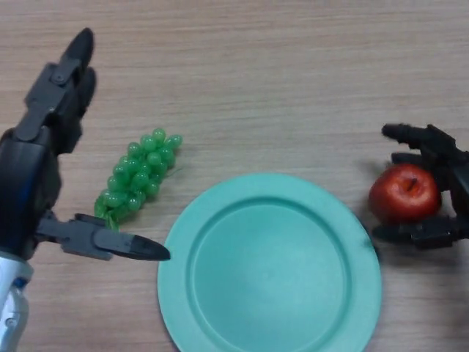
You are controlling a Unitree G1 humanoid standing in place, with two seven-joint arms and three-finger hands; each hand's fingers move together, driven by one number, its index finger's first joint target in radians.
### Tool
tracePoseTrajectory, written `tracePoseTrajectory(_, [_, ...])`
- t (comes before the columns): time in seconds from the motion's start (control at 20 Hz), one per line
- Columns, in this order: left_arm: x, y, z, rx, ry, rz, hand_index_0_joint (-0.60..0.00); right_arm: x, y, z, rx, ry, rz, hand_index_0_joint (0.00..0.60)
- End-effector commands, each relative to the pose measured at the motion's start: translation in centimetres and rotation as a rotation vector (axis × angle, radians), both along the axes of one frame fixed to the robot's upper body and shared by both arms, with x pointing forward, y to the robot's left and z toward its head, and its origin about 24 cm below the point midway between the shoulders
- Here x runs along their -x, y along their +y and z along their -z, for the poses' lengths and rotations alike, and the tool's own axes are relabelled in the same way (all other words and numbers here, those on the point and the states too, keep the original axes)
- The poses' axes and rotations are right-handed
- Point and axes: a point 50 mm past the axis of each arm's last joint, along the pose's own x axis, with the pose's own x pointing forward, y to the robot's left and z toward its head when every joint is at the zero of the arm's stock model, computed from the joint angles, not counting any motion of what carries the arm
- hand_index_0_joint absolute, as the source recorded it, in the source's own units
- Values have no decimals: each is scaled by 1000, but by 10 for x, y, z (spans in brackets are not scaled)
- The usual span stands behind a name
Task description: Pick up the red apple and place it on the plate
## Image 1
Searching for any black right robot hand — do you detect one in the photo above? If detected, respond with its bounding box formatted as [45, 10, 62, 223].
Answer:
[372, 123, 469, 251]

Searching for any green grape bunch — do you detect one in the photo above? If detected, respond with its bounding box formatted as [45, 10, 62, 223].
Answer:
[94, 127, 183, 232]

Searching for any green round plate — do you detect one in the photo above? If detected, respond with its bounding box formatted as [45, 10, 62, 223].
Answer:
[157, 173, 383, 352]

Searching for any red apple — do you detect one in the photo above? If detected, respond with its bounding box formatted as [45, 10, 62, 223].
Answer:
[369, 163, 442, 224]

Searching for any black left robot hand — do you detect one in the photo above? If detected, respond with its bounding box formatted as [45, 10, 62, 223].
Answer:
[0, 27, 171, 262]

